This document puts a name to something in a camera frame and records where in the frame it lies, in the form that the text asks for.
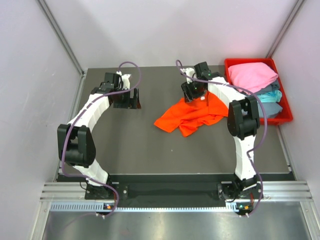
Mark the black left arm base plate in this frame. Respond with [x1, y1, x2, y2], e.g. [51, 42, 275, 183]
[84, 183, 129, 200]

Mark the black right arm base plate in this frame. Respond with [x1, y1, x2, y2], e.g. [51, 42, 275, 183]
[217, 181, 262, 203]

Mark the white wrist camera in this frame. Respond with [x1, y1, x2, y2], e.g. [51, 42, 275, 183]
[116, 71, 132, 91]
[180, 67, 196, 84]

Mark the orange t-shirt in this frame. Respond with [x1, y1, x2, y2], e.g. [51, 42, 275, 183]
[154, 92, 228, 137]

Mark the aluminium frame rail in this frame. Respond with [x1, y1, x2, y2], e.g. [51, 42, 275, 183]
[40, 181, 313, 202]

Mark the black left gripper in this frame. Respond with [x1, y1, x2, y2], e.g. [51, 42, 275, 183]
[113, 86, 141, 110]

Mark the red plastic bin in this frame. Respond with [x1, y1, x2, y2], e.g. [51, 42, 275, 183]
[224, 58, 293, 125]

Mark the blue-grey folded t-shirt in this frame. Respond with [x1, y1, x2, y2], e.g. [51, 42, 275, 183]
[262, 102, 283, 119]

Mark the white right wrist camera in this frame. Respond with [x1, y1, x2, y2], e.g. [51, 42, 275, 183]
[180, 67, 196, 84]

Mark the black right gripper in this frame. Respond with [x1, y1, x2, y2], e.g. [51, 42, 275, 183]
[181, 77, 206, 103]

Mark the pink folded t-shirt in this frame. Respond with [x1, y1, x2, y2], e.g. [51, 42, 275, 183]
[227, 62, 279, 93]

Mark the grey-blue folded t-shirt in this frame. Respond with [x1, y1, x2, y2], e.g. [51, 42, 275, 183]
[255, 80, 280, 95]

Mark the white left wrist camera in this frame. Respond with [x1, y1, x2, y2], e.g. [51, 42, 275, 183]
[116, 71, 132, 91]

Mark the grey slotted cable duct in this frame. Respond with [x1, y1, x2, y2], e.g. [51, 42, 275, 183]
[50, 202, 250, 213]

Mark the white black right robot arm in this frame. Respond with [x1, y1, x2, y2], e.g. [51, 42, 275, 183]
[176, 60, 260, 198]

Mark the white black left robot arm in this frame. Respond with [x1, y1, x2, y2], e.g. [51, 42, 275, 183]
[57, 70, 141, 199]

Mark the teal folded t-shirt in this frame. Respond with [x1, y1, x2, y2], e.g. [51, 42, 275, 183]
[258, 90, 283, 103]

